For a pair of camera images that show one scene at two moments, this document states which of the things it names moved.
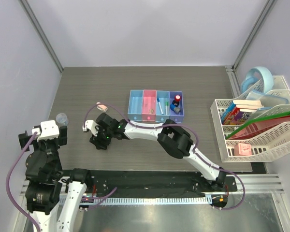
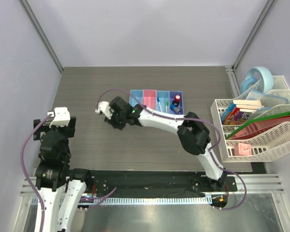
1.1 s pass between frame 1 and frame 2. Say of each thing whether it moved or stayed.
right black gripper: moved
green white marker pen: stayed
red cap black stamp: stayed
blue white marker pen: stayed
